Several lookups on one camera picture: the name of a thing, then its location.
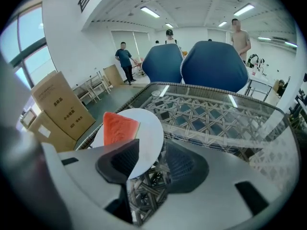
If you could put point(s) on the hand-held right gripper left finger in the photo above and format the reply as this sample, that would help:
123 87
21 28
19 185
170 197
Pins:
117 166

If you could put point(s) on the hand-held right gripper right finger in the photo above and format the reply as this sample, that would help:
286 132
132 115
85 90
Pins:
187 174

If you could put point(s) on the red watermelon slice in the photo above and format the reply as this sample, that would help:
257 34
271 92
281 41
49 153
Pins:
117 128

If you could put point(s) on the round white plate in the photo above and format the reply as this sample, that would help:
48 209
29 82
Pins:
149 138

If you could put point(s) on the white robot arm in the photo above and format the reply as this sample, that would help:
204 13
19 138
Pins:
256 62

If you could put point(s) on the glass table with patterned base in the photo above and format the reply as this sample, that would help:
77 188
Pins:
216 118

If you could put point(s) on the low cardboard box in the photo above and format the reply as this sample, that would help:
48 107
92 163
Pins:
50 135

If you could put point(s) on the small clear plastic lid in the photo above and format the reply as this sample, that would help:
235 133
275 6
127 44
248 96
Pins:
156 93

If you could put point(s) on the tall cardboard box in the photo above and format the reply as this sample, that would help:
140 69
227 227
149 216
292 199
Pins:
62 104

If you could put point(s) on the leaning cardboard sheet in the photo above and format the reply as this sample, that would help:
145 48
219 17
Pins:
112 75

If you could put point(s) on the small cardboard box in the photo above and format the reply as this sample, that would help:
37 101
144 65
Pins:
28 118

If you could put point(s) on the blue shell chair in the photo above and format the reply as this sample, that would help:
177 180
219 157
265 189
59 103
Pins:
216 66
163 63

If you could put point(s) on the white work table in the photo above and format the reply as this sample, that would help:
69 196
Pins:
261 83

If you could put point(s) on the large window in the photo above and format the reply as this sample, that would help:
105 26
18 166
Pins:
26 47

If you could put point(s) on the long ceiling light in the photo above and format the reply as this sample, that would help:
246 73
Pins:
150 11
244 9

